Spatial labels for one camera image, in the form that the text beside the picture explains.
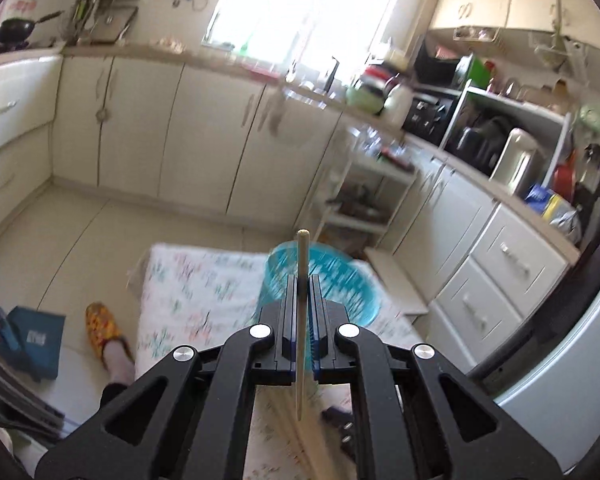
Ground yellow patterned slipper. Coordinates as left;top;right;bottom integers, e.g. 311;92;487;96
85;302;133;361

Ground person's leg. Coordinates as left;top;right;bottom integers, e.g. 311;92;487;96
100;340;137;411

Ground grey cutting board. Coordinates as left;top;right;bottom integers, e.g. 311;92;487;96
91;6;139;44

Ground white shelf cart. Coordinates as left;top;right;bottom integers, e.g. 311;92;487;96
300;125;421;262

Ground white counter shelf rack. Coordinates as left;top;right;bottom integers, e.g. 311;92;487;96
442;85;574;197

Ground white jug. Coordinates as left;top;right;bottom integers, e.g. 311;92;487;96
384;82;414;127

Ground grey metal frame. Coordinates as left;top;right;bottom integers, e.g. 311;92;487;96
0;280;67;442

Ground floral tablecloth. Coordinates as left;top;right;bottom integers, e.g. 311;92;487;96
134;244;426;480

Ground black toaster oven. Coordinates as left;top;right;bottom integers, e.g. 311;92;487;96
404;92;461;147

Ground cream lower door cabinets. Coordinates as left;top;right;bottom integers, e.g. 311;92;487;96
52;55;353;233

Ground green box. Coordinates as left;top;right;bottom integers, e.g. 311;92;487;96
467;55;494;92

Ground cream cabinet with drawers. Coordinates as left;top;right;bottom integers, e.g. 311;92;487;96
419;155;572;367

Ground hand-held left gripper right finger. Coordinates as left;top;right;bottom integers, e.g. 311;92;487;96
307;276;563;480

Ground blue plastic openwork basket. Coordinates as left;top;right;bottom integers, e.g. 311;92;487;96
264;241;381;326

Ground black faucet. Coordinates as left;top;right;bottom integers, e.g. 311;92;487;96
325;57;342;96

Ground dark metal pot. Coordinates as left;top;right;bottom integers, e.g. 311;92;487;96
330;185;386;219

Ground blue snack bag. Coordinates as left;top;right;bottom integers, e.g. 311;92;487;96
525;184;582;244

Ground black wok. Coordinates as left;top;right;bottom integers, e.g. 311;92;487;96
0;10;65;45

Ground small black object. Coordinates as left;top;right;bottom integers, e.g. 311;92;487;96
322;406;357;458

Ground green pot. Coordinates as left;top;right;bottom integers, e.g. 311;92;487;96
346;82;386;113

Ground black blender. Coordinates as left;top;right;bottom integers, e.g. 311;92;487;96
574;144;600;213

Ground blue box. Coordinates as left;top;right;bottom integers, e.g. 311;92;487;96
6;306;66;383

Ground window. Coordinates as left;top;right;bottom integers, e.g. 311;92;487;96
202;0;411;61

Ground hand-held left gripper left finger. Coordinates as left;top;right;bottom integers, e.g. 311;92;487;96
34;275;301;480

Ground cream drawer cabinet under wok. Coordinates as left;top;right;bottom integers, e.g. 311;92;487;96
0;54;64;248

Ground utensil rack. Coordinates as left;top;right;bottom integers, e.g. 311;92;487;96
62;0;146;46

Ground white refrigerator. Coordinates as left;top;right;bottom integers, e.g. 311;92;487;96
495;259;600;461

